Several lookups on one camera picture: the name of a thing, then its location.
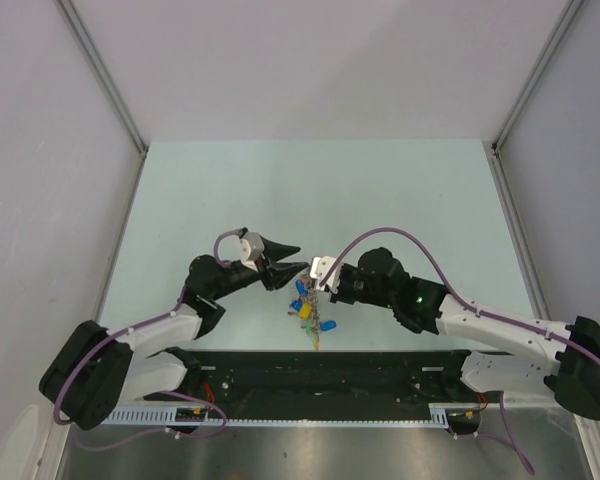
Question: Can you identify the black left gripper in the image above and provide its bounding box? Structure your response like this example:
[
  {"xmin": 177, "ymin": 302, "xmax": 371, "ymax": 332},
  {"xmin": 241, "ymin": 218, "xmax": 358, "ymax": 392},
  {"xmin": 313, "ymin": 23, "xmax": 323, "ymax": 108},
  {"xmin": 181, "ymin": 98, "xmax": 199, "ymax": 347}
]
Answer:
[{"xmin": 210, "ymin": 235, "xmax": 307, "ymax": 301}]

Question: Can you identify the large metal key organizer ring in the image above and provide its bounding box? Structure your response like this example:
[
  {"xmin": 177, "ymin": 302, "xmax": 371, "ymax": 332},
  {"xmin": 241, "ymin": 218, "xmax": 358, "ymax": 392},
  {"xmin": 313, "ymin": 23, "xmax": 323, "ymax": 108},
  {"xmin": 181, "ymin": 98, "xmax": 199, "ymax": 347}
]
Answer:
[{"xmin": 285, "ymin": 272, "xmax": 339, "ymax": 351}]

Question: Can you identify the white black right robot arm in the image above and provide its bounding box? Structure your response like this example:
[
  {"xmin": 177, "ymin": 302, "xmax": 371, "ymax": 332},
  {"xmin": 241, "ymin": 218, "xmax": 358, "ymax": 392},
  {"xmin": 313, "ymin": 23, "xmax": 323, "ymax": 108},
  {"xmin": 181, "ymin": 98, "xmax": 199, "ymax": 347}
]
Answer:
[{"xmin": 310, "ymin": 248, "xmax": 600, "ymax": 421}]

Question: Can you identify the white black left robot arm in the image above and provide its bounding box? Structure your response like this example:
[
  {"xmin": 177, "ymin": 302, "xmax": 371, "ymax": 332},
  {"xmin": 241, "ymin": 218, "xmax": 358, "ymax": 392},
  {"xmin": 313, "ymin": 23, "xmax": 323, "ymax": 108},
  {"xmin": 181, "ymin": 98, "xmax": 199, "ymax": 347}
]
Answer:
[{"xmin": 39, "ymin": 228, "xmax": 309, "ymax": 430}]

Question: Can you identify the yellow key tag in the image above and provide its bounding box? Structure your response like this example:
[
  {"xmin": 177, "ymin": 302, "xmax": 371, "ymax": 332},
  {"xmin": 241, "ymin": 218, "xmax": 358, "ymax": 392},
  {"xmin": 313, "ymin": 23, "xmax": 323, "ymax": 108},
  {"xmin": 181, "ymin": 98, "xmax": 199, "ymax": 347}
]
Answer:
[{"xmin": 298, "ymin": 303, "xmax": 312, "ymax": 320}]

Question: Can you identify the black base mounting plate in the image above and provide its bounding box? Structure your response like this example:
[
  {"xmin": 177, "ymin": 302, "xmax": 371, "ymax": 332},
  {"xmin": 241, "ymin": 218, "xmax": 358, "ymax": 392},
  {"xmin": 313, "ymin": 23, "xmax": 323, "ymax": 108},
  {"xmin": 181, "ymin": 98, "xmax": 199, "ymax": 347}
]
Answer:
[{"xmin": 144, "ymin": 349, "xmax": 481, "ymax": 416}]

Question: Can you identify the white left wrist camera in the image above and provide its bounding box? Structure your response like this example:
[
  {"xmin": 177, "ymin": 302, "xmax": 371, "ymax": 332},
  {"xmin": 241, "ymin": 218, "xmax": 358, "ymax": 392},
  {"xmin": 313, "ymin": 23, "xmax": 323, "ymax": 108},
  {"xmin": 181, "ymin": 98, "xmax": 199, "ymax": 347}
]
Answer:
[{"xmin": 239, "ymin": 231, "xmax": 265, "ymax": 272}]

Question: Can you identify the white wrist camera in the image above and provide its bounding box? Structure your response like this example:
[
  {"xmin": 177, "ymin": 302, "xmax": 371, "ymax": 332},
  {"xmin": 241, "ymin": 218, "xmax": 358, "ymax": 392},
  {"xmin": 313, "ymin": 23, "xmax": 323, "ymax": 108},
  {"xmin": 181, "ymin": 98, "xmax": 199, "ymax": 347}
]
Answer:
[
  {"xmin": 239, "ymin": 231, "xmax": 265, "ymax": 272},
  {"xmin": 309, "ymin": 256, "xmax": 341, "ymax": 293}
]

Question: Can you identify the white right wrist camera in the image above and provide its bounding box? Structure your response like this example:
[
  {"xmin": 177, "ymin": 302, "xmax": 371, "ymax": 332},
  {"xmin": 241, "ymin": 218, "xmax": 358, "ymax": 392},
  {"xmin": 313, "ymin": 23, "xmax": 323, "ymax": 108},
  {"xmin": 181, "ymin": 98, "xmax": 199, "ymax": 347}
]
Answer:
[{"xmin": 309, "ymin": 256, "xmax": 341, "ymax": 293}]

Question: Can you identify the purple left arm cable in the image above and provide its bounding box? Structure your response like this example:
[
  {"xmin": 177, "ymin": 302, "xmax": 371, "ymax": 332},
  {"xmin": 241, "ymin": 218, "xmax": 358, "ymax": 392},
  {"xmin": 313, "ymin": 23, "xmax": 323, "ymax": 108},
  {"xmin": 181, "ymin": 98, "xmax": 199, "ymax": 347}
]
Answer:
[{"xmin": 53, "ymin": 227, "xmax": 249, "ymax": 451}]

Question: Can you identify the white slotted cable duct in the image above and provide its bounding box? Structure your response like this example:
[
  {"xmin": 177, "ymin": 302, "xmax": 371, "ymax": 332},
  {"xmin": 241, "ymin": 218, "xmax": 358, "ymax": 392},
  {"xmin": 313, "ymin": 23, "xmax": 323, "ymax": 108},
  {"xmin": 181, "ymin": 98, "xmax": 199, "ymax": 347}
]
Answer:
[{"xmin": 102, "ymin": 405, "xmax": 478, "ymax": 429}]

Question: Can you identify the aluminium frame rail left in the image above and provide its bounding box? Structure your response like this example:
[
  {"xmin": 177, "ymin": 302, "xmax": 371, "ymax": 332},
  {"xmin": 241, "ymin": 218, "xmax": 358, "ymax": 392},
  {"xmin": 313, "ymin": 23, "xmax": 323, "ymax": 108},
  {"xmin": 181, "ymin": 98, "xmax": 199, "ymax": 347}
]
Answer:
[{"xmin": 53, "ymin": 0, "xmax": 148, "ymax": 158}]

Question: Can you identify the aluminium frame rail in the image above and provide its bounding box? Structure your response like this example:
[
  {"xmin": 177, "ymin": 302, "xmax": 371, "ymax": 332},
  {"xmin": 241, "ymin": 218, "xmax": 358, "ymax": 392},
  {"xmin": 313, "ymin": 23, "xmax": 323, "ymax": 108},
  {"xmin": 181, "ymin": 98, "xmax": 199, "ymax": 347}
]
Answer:
[
  {"xmin": 53, "ymin": 0, "xmax": 148, "ymax": 158},
  {"xmin": 490, "ymin": 0, "xmax": 588, "ymax": 155}
]

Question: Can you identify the aluminium frame rail right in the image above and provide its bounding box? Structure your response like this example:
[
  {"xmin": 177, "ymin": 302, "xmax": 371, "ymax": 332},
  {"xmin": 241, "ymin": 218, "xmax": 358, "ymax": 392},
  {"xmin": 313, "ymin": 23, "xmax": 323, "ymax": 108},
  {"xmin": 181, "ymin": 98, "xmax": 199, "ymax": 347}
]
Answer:
[{"xmin": 490, "ymin": 0, "xmax": 588, "ymax": 155}]

